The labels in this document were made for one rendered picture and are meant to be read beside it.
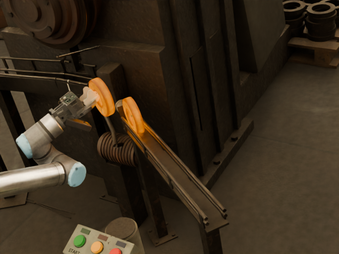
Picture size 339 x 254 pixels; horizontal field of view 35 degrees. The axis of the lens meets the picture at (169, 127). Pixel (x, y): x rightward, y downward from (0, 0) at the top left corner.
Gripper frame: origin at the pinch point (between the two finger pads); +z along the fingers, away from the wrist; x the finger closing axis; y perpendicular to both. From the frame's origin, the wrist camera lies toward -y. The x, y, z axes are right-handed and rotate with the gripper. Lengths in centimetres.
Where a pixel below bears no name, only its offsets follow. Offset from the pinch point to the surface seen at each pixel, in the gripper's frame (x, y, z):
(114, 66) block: 22.9, -8.7, 15.6
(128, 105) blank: -6.6, -8.4, 5.4
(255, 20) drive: 44, -55, 102
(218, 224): -75, -14, -5
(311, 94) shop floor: 33, -120, 115
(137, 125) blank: -11.7, -15.1, 3.1
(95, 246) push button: -48, -14, -38
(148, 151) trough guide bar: -26.7, -16.0, -1.9
